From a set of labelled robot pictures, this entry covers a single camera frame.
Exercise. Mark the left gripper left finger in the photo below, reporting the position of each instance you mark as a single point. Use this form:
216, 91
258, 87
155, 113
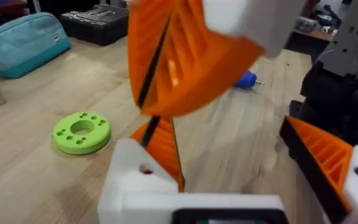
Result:
129, 183

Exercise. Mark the blue electric screwdriver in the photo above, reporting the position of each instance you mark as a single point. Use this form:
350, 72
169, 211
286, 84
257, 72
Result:
245, 79

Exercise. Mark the black tool case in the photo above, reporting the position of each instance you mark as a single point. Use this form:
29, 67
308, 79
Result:
98, 25

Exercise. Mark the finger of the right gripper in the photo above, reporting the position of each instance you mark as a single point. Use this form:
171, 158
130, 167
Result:
204, 62
145, 40

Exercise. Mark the teal zip bag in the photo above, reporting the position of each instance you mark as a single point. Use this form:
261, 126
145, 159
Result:
20, 46

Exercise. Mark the heap of clutter on desk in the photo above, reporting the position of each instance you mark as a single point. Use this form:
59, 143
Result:
317, 21

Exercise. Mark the green disc with holes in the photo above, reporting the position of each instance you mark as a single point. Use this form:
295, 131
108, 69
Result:
73, 143

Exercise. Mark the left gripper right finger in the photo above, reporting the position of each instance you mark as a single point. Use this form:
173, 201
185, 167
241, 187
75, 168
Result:
328, 155

